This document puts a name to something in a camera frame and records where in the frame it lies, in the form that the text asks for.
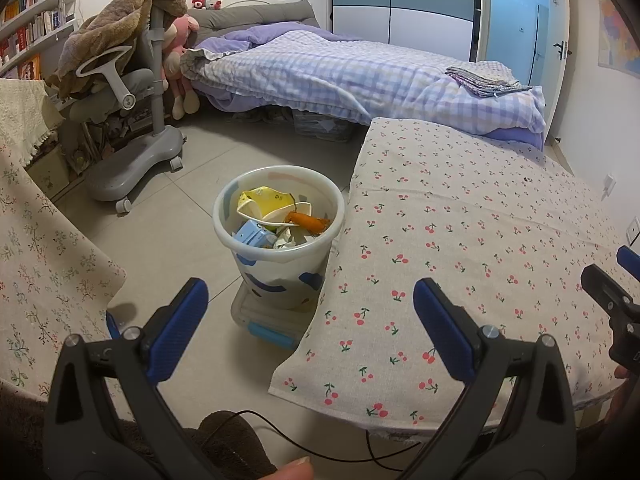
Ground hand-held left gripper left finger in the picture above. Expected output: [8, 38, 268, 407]
[42, 276, 221, 480]

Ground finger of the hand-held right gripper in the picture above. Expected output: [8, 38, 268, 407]
[581, 264, 640, 321]
[616, 245, 640, 278]

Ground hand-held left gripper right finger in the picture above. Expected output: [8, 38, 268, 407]
[400, 277, 578, 480]

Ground white plastic bin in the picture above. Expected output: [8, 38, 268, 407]
[212, 165, 347, 311]

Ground light blue drink carton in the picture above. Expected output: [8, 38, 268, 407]
[232, 220, 276, 251]

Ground yellow white paper container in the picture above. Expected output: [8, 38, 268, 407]
[236, 186, 313, 226]

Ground person's right hand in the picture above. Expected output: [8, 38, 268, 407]
[602, 365, 640, 429]

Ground person's left hand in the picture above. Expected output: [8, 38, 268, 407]
[257, 456, 316, 480]

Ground clear storage box blue latch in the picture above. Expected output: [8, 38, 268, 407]
[231, 280, 321, 351]

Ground cherry print tablecloth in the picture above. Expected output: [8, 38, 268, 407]
[268, 116, 640, 433]

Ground bed with purple sheet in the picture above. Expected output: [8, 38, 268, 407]
[470, 127, 546, 153]

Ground grey desk chair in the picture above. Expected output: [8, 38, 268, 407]
[60, 2, 188, 213]

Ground white door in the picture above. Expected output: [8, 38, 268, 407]
[537, 0, 571, 143]

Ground cardboard box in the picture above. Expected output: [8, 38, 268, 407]
[27, 152, 71, 201]

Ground folded striped cloth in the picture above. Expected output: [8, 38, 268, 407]
[444, 62, 533, 97]

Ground storage bags under bed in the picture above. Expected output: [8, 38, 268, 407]
[235, 105, 356, 143]

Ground cream lace cloth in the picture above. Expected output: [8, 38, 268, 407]
[0, 77, 66, 168]

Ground purple checked duvet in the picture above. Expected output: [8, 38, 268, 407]
[181, 27, 547, 136]

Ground pink plush toy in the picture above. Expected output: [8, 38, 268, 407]
[162, 15, 202, 121]

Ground brown fleece blanket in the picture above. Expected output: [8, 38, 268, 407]
[57, 0, 188, 98]

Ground grey headboard cushion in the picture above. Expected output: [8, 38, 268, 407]
[187, 1, 321, 46]

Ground white blue wardrobe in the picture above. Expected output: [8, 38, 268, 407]
[330, 0, 483, 63]

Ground white bookshelf with books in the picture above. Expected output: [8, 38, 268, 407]
[0, 0, 81, 81]

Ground black cable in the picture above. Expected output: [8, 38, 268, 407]
[212, 410, 426, 473]

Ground wall map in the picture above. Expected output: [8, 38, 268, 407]
[597, 0, 640, 78]

